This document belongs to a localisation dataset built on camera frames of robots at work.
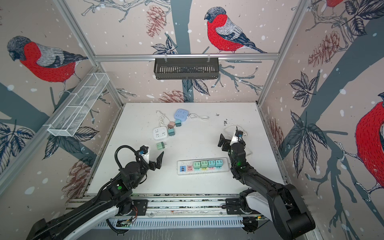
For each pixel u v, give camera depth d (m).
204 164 0.81
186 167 0.85
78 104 0.78
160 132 1.01
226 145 0.76
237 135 0.72
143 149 0.66
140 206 0.73
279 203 0.41
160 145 0.95
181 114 1.11
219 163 0.81
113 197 0.56
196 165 0.80
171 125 1.07
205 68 1.07
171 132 1.02
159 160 0.72
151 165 0.69
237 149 0.66
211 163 0.81
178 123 1.07
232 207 0.73
